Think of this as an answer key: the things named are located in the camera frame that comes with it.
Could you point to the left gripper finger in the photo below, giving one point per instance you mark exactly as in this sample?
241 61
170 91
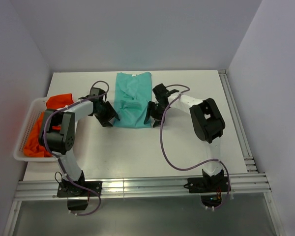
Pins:
105 123
111 113

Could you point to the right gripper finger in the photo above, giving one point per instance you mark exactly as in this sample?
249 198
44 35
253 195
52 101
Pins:
157 122
150 111

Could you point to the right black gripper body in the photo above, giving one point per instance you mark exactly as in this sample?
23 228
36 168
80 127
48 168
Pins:
158 111

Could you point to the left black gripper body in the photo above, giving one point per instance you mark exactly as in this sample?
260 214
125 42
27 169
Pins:
103 113

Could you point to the teal t-shirt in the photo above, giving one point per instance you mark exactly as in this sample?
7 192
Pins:
132 94

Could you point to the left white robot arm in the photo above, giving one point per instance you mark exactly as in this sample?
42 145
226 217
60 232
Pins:
57 134

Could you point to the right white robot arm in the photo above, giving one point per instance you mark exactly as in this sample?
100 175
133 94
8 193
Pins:
208 125

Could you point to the white plastic basket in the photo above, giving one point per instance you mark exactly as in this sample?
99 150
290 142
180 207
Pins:
35 110

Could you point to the orange t-shirt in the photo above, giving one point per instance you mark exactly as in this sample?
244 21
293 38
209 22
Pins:
32 147

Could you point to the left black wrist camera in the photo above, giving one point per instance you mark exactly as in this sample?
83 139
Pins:
96 93

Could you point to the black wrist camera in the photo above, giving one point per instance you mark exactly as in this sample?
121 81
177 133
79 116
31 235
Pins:
96 93
161 92

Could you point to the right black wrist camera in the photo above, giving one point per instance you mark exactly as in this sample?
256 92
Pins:
161 92

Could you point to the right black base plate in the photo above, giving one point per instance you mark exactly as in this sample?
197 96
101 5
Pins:
207 184

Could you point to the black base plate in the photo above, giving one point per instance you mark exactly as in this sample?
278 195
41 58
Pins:
207 184
70 191

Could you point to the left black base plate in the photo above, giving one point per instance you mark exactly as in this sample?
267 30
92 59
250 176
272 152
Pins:
70 191

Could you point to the right side aluminium rail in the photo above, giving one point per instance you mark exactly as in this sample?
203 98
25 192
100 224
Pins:
248 156

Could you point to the aluminium rail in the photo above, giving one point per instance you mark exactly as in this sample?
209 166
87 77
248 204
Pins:
139 187
248 156

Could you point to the front aluminium rail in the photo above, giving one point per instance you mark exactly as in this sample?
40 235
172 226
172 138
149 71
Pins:
139 187

